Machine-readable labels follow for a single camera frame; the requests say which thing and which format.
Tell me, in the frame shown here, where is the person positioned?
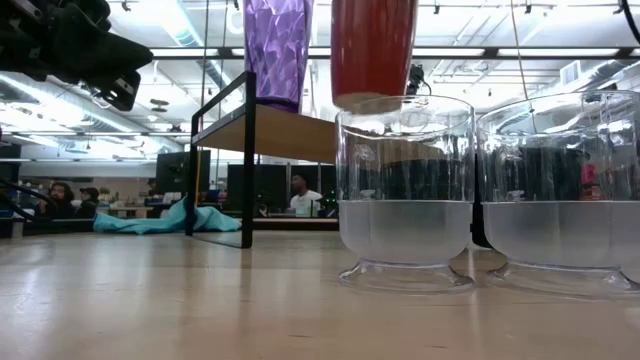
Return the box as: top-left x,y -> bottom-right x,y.
74,186 -> 101,220
288,173 -> 325,217
37,180 -> 76,220

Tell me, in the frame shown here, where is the black overhead camera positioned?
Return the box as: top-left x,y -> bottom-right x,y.
407,63 -> 432,96

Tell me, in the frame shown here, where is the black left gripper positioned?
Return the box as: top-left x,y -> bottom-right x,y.
0,0 -> 154,112

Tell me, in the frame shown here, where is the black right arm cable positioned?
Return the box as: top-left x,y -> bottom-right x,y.
618,0 -> 640,47

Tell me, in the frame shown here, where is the thin hanging cable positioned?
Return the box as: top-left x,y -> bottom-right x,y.
508,0 -> 537,134

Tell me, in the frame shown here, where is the teal cloth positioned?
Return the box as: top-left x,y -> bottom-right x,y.
93,197 -> 243,236

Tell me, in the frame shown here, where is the black partition panel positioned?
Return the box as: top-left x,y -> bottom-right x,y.
227,163 -> 337,214

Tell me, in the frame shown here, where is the long black light fixture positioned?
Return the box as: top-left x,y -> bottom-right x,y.
149,46 -> 640,60

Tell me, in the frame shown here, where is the orange cup white inside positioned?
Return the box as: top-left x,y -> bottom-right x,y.
330,0 -> 419,114

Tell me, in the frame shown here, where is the clear plastic footed cup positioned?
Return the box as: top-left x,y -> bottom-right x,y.
475,89 -> 640,301
335,94 -> 476,296

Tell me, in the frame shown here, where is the black monitor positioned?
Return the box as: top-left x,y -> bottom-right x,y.
155,149 -> 212,195

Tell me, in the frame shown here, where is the purple faceted plastic tumbler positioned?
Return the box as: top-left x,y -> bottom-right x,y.
243,0 -> 315,114

